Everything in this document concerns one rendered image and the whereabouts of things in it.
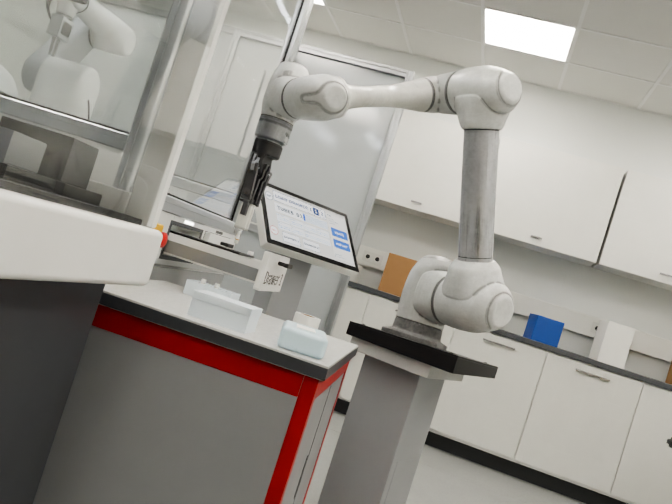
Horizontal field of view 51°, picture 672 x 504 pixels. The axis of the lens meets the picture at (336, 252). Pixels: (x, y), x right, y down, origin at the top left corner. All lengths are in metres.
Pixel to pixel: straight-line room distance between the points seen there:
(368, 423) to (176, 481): 0.90
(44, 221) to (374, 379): 1.44
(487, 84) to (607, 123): 3.90
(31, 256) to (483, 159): 1.39
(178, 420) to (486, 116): 1.16
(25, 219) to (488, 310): 1.39
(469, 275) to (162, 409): 0.98
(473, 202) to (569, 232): 3.30
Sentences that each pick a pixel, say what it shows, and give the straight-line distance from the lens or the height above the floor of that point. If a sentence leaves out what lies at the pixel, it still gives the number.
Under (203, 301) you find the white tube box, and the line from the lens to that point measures 1.45.
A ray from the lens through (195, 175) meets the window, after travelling 2.16.
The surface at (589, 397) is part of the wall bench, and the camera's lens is 4.98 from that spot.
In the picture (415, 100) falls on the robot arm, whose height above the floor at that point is 1.47.
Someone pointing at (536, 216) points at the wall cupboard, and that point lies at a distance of 5.32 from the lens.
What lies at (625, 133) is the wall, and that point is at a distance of 5.89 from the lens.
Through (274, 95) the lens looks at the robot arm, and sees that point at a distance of 1.84.
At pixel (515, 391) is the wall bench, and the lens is 4.93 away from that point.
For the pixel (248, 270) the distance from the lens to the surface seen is 1.98.
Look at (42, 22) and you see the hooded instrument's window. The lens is 0.89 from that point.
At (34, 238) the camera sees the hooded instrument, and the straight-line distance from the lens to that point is 0.96.
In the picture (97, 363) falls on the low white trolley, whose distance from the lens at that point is 1.49.
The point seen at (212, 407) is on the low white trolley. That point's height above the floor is 0.61.
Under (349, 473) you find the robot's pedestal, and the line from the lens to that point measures 2.26.
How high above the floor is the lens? 0.93
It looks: 2 degrees up
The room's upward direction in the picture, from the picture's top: 18 degrees clockwise
